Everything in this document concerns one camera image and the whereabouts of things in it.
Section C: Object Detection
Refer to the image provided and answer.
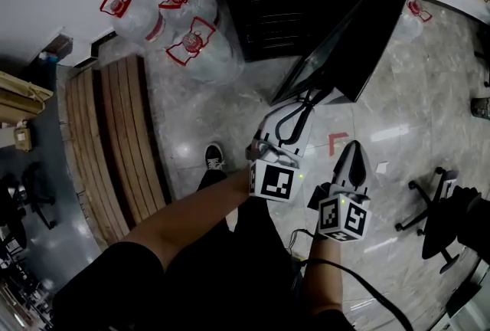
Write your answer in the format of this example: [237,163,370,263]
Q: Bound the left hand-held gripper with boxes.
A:
[243,98,319,205]

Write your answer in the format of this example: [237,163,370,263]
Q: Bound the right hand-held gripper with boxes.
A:
[307,140,373,244]

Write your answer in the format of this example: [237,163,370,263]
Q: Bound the black glass-door fridge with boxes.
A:
[269,0,424,107]

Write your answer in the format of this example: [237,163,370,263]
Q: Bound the person's right forearm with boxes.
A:
[301,232,345,318]

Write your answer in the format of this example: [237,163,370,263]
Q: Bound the person's left forearm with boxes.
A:
[124,167,254,274]

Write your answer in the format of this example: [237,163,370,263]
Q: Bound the black mini fridge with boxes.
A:
[206,0,368,64]

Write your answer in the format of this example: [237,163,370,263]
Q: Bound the red tape corner mark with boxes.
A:
[328,132,350,157]

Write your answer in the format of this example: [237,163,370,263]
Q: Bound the person's left black shoe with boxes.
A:
[204,143,227,174]

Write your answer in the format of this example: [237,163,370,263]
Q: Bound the black office chair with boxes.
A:
[0,162,57,251]
[395,166,490,275]

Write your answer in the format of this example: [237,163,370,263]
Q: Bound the mesh waste bin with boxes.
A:
[469,97,490,119]

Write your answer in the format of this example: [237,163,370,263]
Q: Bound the wooden slat bench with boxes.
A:
[99,54,172,228]

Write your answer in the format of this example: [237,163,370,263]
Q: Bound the person's black clothing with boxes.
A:
[51,167,363,331]

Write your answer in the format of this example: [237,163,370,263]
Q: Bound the wooden plank board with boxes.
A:
[64,67,133,243]

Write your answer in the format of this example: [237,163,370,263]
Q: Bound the brown box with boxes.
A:
[39,35,74,59]

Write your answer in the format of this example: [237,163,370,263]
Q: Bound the small cardboard box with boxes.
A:
[13,125,34,153]

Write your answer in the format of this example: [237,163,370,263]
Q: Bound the stack of pale wooden frames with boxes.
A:
[0,70,55,124]

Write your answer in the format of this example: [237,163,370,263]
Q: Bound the black cable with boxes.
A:
[290,228,417,331]

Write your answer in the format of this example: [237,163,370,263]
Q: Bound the clear water jug red handle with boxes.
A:
[99,0,174,46]
[165,16,243,84]
[158,0,220,28]
[393,0,434,44]

